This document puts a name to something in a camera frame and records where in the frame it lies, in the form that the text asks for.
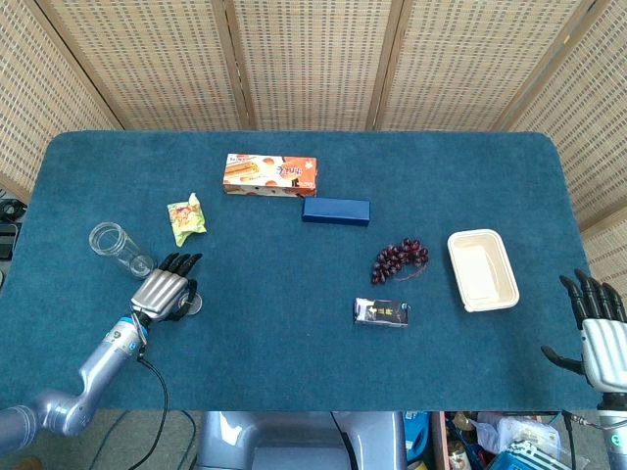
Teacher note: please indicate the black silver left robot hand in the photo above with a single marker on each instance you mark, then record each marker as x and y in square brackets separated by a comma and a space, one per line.
[159, 291]

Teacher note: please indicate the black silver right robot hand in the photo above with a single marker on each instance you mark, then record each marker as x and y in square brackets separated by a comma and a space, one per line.
[605, 350]

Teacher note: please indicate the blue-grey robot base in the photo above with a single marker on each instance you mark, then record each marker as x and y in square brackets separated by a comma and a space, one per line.
[299, 440]

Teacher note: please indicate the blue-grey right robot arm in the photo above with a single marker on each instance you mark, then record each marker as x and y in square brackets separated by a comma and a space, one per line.
[614, 433]

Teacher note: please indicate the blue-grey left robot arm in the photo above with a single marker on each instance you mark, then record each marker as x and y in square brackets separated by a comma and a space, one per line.
[98, 362]

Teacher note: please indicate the clear glass jar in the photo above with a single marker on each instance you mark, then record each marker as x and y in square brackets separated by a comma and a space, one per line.
[115, 245]

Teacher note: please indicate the green snack packet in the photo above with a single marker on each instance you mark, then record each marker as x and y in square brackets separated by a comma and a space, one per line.
[187, 221]

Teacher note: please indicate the white plastic bag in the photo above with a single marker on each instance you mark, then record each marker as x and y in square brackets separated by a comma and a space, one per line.
[514, 433]

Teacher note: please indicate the blue white striped box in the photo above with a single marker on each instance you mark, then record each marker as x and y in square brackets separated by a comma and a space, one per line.
[529, 455]

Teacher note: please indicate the blue carpet table mat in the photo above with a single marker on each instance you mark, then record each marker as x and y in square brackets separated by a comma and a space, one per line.
[294, 279]

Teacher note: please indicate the beige rectangular food tray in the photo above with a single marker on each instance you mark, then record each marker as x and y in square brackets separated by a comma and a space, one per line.
[482, 270]

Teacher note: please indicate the orange cookie box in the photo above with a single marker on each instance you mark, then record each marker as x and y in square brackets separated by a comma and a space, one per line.
[269, 175]

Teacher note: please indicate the black device on floor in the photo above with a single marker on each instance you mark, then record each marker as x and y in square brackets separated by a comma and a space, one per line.
[7, 240]

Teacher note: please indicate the dark blue rectangular box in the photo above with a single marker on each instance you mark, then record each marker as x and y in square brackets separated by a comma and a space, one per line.
[336, 212]

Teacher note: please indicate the blue plastic container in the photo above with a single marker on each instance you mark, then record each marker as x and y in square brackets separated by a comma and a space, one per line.
[416, 433]

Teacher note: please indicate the small black white carton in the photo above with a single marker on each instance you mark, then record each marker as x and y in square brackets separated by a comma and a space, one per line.
[381, 313]

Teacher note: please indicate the purple grape bunch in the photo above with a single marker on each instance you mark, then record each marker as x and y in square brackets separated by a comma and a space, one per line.
[399, 259]

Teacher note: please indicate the woven folding screen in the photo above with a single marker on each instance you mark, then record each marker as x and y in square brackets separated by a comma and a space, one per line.
[313, 59]

